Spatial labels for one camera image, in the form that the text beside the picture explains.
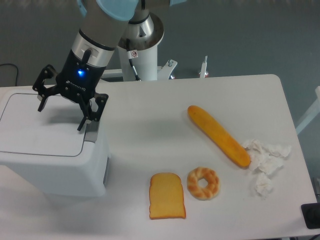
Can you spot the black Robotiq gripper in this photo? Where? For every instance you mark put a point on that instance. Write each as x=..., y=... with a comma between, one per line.
x=77, y=82

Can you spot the white trash can lid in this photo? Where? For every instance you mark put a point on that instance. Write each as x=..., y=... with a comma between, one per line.
x=50, y=132

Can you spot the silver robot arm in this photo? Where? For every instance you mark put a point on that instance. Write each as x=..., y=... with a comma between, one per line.
x=107, y=25

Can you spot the white trash can body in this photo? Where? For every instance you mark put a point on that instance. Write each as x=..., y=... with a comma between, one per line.
x=81, y=175

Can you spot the long orange baguette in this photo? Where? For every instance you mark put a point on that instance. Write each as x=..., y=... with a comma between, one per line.
x=217, y=133

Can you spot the orange toast slice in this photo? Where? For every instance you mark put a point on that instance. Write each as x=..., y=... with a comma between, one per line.
x=166, y=197

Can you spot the crumpled white tissue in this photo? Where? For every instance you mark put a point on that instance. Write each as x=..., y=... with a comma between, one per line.
x=265, y=161

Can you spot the black device at table edge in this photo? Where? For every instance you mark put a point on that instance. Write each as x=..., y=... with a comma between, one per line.
x=311, y=215

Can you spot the braided ring bread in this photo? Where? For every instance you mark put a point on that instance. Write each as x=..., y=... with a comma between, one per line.
x=203, y=183

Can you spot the white frame bar right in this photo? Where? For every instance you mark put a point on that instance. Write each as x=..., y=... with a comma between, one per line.
x=309, y=114

